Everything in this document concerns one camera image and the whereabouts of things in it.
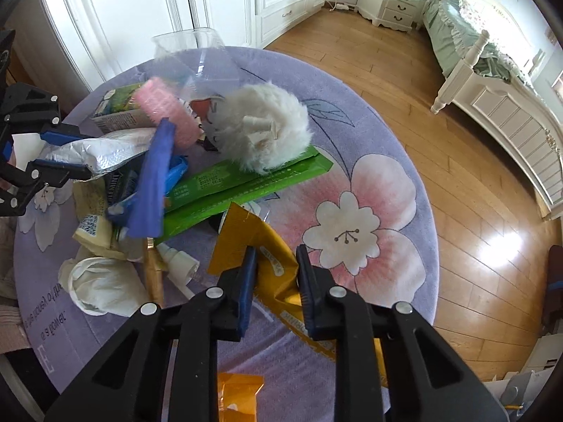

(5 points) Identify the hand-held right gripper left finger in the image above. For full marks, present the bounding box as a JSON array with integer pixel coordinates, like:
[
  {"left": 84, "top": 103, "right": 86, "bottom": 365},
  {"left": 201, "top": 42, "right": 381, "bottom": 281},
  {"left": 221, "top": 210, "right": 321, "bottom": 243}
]
[{"left": 44, "top": 246, "right": 258, "bottom": 422}]

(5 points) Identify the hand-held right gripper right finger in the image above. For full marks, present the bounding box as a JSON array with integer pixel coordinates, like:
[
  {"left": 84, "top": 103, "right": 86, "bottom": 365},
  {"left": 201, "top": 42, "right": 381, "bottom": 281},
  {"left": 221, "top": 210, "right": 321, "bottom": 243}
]
[{"left": 296, "top": 244, "right": 522, "bottom": 422}]

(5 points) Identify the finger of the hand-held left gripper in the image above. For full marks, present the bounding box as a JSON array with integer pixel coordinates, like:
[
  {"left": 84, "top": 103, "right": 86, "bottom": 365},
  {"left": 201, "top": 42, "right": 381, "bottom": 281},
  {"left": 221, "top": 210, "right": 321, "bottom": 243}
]
[
  {"left": 0, "top": 81, "right": 95, "bottom": 146},
  {"left": 0, "top": 160, "right": 93, "bottom": 217}
]

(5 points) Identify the yellow foil packet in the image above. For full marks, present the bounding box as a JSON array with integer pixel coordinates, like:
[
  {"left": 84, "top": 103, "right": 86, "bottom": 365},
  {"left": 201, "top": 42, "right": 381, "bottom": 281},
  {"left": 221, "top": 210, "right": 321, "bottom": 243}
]
[{"left": 208, "top": 202, "right": 388, "bottom": 388}]

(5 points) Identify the silver foil bag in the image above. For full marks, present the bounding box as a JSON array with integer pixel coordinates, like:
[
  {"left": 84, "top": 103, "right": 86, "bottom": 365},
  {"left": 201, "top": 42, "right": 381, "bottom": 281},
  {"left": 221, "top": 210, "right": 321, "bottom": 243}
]
[{"left": 39, "top": 127, "right": 159, "bottom": 177}]

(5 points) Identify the dark blue printed packet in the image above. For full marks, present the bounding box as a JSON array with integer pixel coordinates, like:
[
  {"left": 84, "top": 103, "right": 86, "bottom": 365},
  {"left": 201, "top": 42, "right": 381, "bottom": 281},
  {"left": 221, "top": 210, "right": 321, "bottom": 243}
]
[{"left": 103, "top": 169, "right": 144, "bottom": 212}]

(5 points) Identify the cream printed packet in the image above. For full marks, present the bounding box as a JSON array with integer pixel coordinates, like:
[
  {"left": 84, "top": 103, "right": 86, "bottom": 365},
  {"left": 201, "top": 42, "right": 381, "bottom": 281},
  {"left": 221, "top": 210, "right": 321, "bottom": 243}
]
[{"left": 72, "top": 178, "right": 133, "bottom": 260}]

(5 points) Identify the green white drink carton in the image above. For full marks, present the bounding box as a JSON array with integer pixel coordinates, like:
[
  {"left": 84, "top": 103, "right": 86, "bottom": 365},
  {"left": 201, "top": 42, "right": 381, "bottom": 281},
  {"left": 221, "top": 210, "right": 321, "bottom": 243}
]
[{"left": 91, "top": 83, "right": 148, "bottom": 135}]

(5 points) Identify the white spray bottle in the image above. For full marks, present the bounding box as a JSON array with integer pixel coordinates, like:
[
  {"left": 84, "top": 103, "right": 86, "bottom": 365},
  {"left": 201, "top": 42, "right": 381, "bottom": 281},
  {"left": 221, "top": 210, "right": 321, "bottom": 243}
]
[{"left": 156, "top": 243, "right": 207, "bottom": 300}]

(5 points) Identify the gold tube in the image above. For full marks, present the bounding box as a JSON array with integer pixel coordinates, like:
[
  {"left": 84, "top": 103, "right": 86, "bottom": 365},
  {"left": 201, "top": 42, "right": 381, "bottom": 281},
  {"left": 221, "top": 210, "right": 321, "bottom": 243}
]
[{"left": 144, "top": 237, "right": 165, "bottom": 308}]

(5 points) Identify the long green carton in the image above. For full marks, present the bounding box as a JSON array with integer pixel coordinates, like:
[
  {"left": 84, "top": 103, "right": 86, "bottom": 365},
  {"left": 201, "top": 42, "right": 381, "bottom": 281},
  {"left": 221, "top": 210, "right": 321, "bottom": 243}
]
[{"left": 156, "top": 145, "right": 334, "bottom": 244}]

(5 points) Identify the orange wrapper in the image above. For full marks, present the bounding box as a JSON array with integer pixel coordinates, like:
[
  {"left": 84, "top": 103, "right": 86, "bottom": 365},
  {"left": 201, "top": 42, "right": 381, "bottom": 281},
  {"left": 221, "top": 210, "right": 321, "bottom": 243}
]
[{"left": 217, "top": 372, "right": 265, "bottom": 422}]

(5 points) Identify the pink hair roller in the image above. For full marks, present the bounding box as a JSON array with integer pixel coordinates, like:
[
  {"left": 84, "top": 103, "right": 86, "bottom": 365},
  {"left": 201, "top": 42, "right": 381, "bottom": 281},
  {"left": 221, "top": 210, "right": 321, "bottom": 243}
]
[{"left": 132, "top": 76, "right": 205, "bottom": 150}]

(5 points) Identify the small blue wrapper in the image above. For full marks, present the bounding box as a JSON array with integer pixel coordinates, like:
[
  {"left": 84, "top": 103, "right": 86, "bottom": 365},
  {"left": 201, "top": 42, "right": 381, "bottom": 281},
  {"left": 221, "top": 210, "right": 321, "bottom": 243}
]
[{"left": 165, "top": 155, "right": 190, "bottom": 196}]

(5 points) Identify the crumpled white tissue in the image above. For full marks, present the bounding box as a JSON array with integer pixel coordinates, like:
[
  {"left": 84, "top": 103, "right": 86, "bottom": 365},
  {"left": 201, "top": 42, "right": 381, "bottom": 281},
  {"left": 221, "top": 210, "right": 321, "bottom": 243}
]
[{"left": 58, "top": 255, "right": 148, "bottom": 317}]

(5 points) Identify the white wardrobe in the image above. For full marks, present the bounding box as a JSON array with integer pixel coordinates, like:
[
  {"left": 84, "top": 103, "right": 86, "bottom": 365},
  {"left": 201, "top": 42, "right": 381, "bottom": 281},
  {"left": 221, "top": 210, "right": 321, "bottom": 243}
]
[{"left": 35, "top": 0, "right": 251, "bottom": 93}]

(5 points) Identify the white card with red fruit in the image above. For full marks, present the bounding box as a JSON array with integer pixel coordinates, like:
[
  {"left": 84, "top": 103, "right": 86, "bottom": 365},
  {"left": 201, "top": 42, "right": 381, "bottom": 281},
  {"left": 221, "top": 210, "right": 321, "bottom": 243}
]
[{"left": 189, "top": 92, "right": 227, "bottom": 150}]

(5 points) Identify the pink knit cloth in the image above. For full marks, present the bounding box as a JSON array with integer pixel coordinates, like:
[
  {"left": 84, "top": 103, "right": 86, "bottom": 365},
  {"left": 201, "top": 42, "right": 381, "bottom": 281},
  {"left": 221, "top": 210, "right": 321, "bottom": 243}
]
[{"left": 0, "top": 220, "right": 28, "bottom": 348}]

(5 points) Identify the purple floral tablecloth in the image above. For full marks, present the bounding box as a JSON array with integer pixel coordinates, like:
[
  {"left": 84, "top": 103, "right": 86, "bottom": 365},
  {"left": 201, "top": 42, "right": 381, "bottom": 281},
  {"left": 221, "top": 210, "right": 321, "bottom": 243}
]
[{"left": 13, "top": 46, "right": 441, "bottom": 422}]

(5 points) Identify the clear plastic container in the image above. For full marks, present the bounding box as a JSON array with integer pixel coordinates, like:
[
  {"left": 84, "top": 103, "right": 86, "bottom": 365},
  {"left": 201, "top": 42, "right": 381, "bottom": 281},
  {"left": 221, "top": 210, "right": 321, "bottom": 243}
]
[{"left": 152, "top": 27, "right": 240, "bottom": 93}]

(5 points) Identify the white fluffy pompom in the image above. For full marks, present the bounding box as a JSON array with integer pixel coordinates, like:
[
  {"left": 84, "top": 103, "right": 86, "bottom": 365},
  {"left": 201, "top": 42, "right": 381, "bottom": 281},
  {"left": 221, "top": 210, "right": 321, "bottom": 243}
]
[{"left": 211, "top": 81, "right": 314, "bottom": 174}]

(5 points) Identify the white cardboard pile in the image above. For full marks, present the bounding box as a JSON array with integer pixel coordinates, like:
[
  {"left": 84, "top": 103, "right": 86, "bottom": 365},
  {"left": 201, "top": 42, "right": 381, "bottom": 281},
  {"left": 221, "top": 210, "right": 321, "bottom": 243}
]
[{"left": 484, "top": 334, "right": 563, "bottom": 422}]

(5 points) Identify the maroon massage chair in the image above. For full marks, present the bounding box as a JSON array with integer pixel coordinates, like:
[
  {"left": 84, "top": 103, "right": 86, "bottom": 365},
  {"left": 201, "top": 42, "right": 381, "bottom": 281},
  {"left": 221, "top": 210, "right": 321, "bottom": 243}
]
[{"left": 541, "top": 246, "right": 563, "bottom": 330}]

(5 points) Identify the white bed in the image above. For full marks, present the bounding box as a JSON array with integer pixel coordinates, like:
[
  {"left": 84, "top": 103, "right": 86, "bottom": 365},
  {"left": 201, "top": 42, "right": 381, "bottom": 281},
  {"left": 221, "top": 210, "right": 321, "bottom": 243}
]
[{"left": 422, "top": 0, "right": 563, "bottom": 220}]

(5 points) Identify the white nightstand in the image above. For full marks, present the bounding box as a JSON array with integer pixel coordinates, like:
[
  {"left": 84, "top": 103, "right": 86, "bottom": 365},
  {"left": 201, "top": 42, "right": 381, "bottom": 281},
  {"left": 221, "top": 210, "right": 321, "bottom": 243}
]
[{"left": 357, "top": 0, "right": 428, "bottom": 32}]

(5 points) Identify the green ruffled bed cover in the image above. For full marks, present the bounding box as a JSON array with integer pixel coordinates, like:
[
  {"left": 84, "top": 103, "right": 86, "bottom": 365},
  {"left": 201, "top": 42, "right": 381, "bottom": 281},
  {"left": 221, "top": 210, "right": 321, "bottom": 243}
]
[{"left": 423, "top": 0, "right": 529, "bottom": 84}]

